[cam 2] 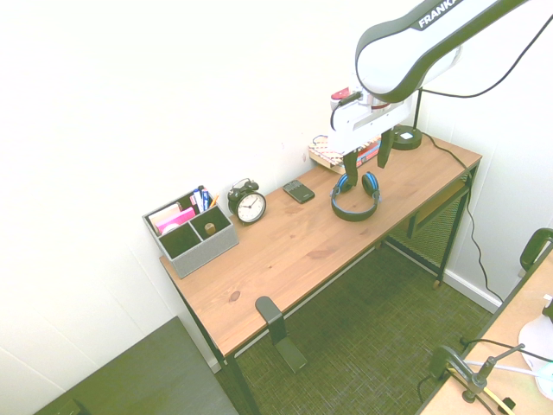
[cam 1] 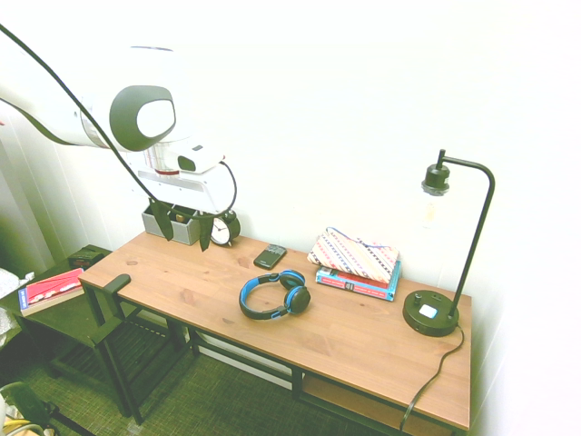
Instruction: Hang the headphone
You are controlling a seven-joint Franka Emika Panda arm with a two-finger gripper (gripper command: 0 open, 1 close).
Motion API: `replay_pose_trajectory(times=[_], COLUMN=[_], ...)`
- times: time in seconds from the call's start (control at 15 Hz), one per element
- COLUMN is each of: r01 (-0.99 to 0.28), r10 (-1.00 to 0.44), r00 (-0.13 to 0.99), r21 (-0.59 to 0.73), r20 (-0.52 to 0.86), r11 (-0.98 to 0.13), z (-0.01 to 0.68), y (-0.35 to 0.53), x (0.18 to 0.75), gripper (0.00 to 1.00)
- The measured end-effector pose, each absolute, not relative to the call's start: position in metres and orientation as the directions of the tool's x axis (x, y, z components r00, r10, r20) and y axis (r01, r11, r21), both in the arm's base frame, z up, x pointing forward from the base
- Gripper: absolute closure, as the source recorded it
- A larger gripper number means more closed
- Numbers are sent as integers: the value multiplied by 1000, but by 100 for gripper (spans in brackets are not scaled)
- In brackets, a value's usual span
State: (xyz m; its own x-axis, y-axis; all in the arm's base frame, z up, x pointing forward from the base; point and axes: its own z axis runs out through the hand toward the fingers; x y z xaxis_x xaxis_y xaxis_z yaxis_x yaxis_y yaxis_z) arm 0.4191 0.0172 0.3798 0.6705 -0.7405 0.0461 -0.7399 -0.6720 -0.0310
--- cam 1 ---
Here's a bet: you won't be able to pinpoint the red and white book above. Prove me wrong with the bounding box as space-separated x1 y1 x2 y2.
17 267 86 318

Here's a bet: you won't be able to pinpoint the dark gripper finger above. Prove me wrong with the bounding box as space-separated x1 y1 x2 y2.
198 216 214 253
151 198 175 243

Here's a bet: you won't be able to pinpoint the small black box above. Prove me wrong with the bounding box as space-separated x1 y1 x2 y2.
67 247 106 270

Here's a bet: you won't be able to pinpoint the black lamp power cable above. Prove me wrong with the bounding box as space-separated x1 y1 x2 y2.
399 323 467 432

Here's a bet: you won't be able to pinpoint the dark stand with yellow cable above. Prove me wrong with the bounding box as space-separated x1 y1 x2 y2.
0 381 63 436

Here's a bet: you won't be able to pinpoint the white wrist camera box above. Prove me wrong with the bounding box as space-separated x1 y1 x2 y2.
175 144 227 174

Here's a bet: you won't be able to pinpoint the black headphone hanger hook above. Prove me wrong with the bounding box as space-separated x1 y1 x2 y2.
92 273 133 349

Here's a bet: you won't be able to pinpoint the striped fabric pouch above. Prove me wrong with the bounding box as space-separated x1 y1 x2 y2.
306 226 401 285

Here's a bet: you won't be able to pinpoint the wooden desk with black frame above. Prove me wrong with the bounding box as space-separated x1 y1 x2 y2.
77 230 473 436

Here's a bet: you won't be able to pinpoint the red book under pouch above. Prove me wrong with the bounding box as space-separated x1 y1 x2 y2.
322 267 392 286

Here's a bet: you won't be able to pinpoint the white crumpled plastic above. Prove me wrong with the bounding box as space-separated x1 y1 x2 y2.
0 266 36 349

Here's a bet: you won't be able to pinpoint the blue book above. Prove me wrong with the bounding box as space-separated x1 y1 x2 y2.
315 260 403 302

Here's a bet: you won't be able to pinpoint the black desk lamp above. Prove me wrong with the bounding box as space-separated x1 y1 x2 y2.
401 148 497 339

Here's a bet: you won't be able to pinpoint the grey desk organizer box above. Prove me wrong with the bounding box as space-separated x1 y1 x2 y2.
141 202 214 247

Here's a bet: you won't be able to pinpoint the black alarm clock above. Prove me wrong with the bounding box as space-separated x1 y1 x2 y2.
209 209 242 249

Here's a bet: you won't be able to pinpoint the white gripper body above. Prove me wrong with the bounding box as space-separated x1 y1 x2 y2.
129 163 233 215

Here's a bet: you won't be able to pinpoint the black chair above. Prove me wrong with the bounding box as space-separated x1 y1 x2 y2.
0 244 187 424

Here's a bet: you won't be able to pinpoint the black and blue headphones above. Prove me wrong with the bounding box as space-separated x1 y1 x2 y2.
238 269 312 321

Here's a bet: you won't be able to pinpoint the black phone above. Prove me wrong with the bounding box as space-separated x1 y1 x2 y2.
252 243 289 272

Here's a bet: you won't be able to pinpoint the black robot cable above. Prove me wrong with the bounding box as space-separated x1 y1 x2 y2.
0 23 239 222

